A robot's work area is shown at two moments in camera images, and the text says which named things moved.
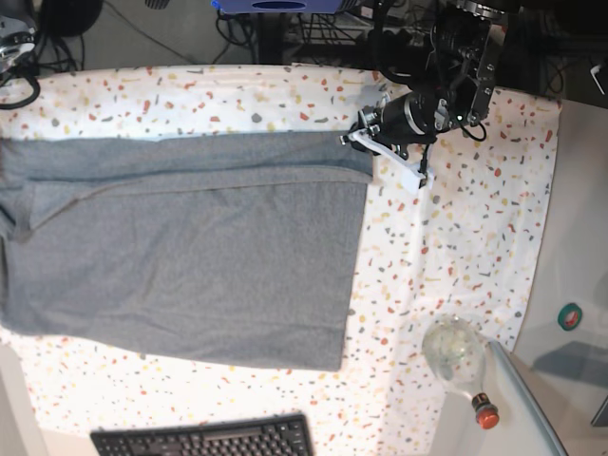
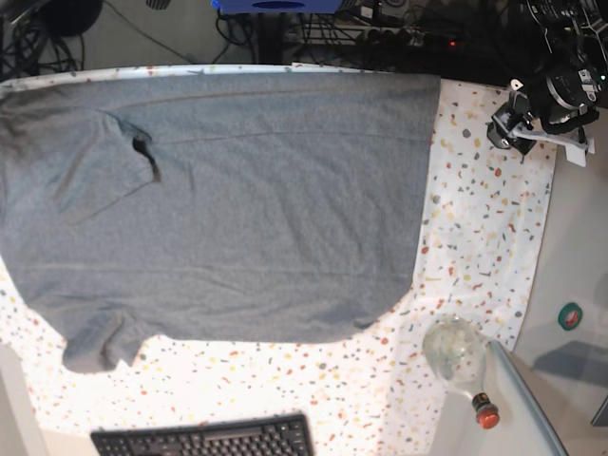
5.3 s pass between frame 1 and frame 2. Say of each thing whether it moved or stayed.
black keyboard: stayed
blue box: stayed
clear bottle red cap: stayed
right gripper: moved
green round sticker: stayed
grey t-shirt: moved
